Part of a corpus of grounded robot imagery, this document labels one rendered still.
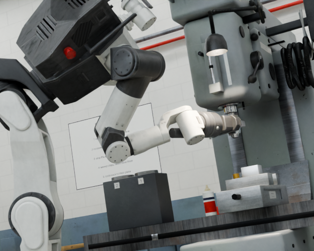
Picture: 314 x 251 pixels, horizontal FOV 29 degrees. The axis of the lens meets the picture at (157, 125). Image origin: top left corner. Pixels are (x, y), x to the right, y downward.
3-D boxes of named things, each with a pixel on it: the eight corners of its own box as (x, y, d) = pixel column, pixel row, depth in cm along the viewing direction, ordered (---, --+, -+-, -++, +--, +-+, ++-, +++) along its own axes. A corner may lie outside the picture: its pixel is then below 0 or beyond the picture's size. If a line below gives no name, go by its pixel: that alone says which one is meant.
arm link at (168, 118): (191, 102, 197) (153, 115, 194) (202, 124, 193) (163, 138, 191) (190, 111, 202) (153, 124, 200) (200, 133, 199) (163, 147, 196)
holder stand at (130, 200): (162, 223, 215) (154, 168, 218) (108, 231, 223) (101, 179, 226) (174, 221, 226) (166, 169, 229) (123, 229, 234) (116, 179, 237)
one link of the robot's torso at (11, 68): (-46, 68, 189) (-3, 33, 189) (-31, 78, 201) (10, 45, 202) (8, 134, 184) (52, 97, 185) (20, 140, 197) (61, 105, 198)
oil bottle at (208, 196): (215, 215, 206) (209, 183, 208) (204, 216, 208) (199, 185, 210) (219, 214, 210) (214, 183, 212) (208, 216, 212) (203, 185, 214)
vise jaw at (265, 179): (269, 184, 196) (267, 172, 197) (227, 191, 202) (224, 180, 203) (274, 184, 202) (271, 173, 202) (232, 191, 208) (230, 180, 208)
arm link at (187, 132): (207, 106, 201) (184, 104, 194) (221, 132, 197) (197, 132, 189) (187, 125, 208) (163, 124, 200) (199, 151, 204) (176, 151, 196)
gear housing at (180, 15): (235, 1, 203) (230, -27, 204) (170, 21, 213) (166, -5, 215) (262, 24, 233) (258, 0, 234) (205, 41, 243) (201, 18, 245)
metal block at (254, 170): (260, 182, 204) (257, 164, 205) (243, 185, 206) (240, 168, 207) (264, 182, 208) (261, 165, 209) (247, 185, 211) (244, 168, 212)
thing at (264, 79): (268, 92, 218) (256, 25, 222) (207, 107, 228) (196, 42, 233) (282, 98, 235) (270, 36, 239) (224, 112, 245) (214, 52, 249)
